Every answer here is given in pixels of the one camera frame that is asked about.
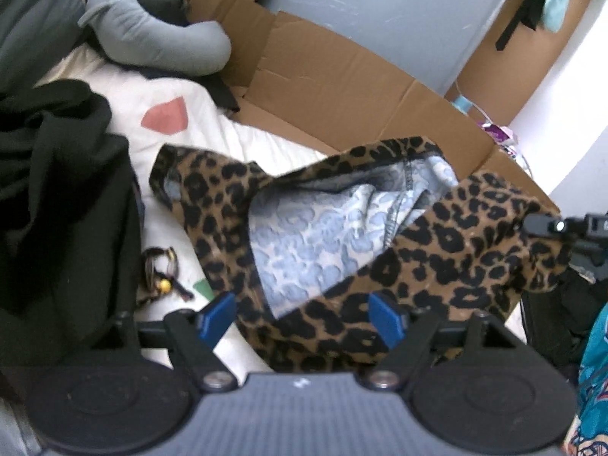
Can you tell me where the light blue bottle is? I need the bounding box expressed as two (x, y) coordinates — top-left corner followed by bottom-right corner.
(451, 94), (473, 114)

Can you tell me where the white cartoon bear bedsheet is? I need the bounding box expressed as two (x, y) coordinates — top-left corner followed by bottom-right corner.
(35, 42), (529, 374)

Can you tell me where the upright brown cardboard panel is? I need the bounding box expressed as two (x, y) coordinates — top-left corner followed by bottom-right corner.
(445, 0), (591, 126)

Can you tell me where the leopard print garment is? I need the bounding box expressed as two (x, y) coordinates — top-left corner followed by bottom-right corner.
(148, 136), (574, 374)

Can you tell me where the pink purple plastic packet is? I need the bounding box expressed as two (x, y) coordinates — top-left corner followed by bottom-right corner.
(479, 122), (516, 145)

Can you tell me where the blue patterned garment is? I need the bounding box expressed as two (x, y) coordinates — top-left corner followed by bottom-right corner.
(565, 306), (608, 456)

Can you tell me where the grey mattress board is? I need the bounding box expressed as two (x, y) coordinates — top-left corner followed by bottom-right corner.
(259, 0), (506, 95)

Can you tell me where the grey U-shaped neck pillow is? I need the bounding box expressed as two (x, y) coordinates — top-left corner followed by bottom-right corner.
(78, 0), (232, 75)

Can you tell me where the brown cardboard sheet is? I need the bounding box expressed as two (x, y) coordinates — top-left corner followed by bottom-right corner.
(188, 0), (552, 205)

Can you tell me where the black strap hanging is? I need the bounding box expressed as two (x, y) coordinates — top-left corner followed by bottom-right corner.
(494, 0), (569, 52)

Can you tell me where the black clothes pile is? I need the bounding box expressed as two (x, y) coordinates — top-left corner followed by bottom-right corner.
(1, 80), (141, 367)

